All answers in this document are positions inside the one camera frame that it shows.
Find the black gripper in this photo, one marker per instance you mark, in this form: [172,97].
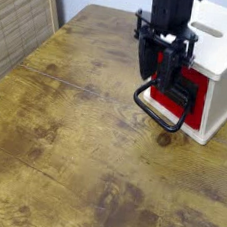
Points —
[155,31]

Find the red drawer front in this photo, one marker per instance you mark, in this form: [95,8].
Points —
[189,79]

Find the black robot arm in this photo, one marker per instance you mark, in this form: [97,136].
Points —
[173,9]

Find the white wooden drawer box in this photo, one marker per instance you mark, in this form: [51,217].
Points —
[209,72]

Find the woven bamboo blind panel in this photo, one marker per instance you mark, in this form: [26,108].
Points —
[24,26]

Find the black metal drawer handle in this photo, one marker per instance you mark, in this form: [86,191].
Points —
[144,100]

